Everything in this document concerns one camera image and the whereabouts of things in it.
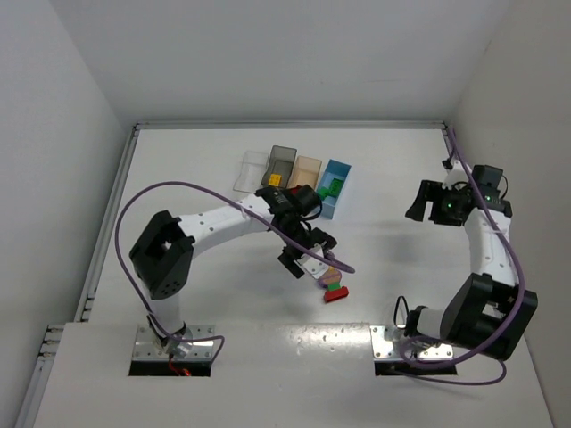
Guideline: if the purple striped oval lego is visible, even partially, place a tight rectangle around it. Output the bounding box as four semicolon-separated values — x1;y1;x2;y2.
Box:
318;270;343;288

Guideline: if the red base lego brick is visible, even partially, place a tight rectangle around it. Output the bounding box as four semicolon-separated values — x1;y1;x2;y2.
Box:
323;286;349;303

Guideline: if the yellow orange bird lego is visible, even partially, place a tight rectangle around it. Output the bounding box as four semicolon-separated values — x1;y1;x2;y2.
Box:
269;174;281;186

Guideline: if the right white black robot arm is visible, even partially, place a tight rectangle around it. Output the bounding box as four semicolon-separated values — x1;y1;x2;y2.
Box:
404;160;538;361

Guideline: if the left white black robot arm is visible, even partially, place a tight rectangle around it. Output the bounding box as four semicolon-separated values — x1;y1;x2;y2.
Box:
128;185;337;347

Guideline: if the orange translucent plastic container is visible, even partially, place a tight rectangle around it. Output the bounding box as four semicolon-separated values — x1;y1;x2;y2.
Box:
287;156;322;189

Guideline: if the blue plastic container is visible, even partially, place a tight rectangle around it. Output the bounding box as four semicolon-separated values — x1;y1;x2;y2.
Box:
312;159;352;219

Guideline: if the smoky grey plastic container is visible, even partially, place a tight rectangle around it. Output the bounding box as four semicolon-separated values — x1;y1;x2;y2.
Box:
261;145;297;189

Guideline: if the clear plastic container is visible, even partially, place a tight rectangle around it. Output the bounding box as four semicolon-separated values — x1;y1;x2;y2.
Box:
233;151;269;193

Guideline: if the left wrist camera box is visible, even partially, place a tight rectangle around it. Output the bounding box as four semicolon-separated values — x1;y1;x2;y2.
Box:
299;255;330;280

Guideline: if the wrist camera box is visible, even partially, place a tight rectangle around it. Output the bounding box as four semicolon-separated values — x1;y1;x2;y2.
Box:
442;159;468;189
299;255;330;280

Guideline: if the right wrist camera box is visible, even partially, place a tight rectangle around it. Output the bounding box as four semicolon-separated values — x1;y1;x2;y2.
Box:
442;159;468;189

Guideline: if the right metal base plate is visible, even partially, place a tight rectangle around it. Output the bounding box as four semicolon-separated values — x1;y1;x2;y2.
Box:
369;325;454;363

